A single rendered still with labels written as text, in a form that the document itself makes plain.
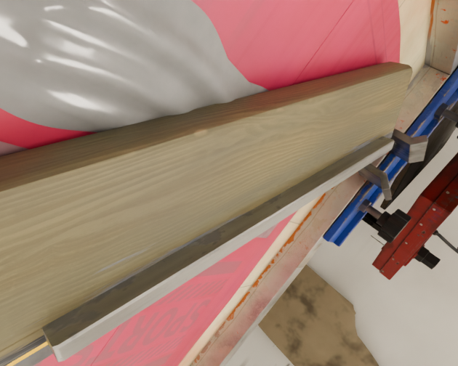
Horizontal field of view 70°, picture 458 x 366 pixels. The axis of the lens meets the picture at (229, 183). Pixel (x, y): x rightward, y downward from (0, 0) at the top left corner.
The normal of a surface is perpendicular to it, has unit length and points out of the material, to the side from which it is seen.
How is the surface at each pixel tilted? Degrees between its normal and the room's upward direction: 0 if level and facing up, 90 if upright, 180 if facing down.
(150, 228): 12
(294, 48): 0
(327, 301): 89
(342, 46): 0
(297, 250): 90
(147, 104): 33
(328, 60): 0
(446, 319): 90
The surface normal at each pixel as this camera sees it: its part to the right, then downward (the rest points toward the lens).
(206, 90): 0.24, 0.90
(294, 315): -0.12, -0.53
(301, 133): 0.69, 0.40
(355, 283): -0.46, -0.18
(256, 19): 0.67, 0.57
